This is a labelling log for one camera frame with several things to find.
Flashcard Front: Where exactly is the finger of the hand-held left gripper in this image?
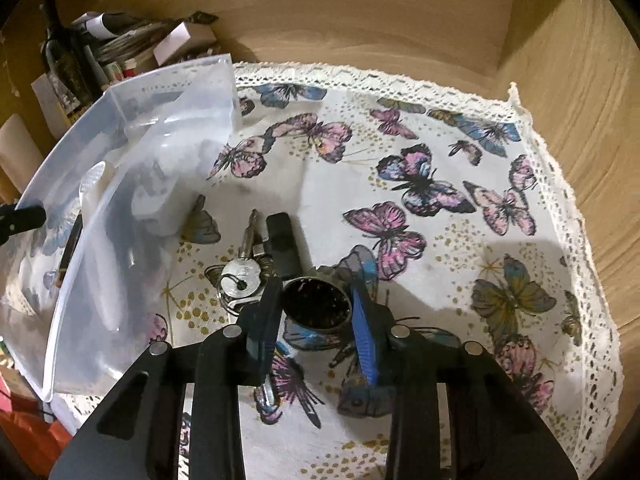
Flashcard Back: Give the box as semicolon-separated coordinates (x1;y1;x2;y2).
0;204;47;243

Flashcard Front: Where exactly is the stack of magazines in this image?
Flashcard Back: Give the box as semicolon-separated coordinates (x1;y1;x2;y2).
72;10;221;86

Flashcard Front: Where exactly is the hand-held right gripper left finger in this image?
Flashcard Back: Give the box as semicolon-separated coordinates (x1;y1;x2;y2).
47;275;285;480

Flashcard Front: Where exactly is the small white box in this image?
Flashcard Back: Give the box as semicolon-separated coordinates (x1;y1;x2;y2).
152;22;193;63

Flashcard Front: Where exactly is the silver round-head key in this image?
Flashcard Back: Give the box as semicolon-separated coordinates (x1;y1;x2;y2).
220;209;262;302

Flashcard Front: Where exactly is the dark wine bottle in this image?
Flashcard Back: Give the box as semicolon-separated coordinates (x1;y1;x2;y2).
40;0;101;106

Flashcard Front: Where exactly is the red object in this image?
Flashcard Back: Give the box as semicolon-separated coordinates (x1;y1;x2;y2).
0;400;76;463

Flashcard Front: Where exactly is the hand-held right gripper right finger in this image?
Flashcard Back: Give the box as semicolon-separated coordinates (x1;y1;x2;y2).
350;282;578;480

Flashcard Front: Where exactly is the clear plastic container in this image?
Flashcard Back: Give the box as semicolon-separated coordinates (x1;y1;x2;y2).
0;55;241;403

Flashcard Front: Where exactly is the beige cylinder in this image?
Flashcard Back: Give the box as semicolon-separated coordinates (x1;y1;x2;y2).
0;112;43;196

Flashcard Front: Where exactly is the white paper card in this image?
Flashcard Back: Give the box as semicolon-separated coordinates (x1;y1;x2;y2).
31;72;71;126

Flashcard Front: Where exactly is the black usb stick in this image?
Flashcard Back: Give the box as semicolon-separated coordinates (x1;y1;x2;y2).
265;212;303;281

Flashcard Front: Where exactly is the white electric trimmer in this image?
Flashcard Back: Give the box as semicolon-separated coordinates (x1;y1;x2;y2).
79;160;123;333

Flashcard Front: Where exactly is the butterfly print tablecloth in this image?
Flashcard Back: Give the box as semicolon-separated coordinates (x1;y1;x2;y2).
50;62;623;480

